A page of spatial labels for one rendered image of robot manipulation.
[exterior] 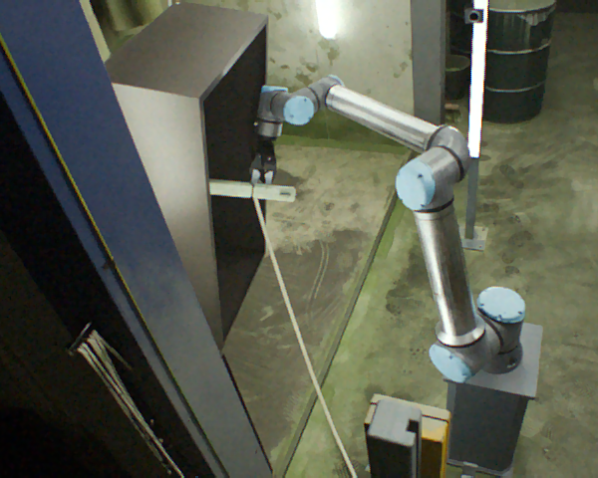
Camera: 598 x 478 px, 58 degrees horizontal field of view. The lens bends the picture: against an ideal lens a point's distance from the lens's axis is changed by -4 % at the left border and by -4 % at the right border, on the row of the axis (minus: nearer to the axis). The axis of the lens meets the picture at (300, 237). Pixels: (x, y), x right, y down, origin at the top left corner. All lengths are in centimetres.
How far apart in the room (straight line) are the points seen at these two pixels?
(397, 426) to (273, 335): 221
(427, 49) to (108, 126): 296
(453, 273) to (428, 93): 236
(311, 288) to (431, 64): 161
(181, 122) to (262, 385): 152
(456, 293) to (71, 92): 116
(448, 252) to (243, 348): 161
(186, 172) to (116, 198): 83
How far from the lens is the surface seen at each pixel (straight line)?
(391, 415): 75
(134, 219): 94
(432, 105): 383
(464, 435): 230
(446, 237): 150
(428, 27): 360
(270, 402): 269
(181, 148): 167
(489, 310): 181
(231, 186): 190
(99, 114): 86
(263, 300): 309
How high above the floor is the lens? 229
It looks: 41 degrees down
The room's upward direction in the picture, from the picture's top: 11 degrees counter-clockwise
